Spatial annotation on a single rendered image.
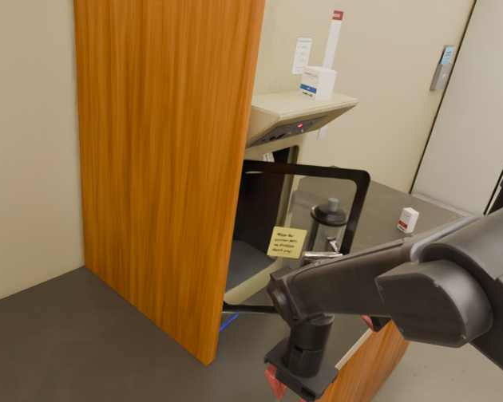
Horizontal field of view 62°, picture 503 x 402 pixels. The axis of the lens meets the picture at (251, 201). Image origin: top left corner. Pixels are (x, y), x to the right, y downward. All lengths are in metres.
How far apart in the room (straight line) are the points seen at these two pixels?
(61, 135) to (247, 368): 0.71
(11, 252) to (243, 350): 0.62
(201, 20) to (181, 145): 0.23
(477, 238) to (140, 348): 0.90
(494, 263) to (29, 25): 0.98
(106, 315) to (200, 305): 0.29
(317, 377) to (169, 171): 0.47
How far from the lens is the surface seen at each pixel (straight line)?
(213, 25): 0.73
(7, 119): 1.07
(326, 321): 0.63
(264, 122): 0.77
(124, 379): 0.99
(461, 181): 3.93
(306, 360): 0.67
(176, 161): 0.84
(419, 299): 0.24
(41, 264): 1.27
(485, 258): 0.22
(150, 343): 1.05
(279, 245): 0.96
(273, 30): 0.88
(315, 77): 0.92
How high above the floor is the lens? 1.69
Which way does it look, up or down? 26 degrees down
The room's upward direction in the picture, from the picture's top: 9 degrees clockwise
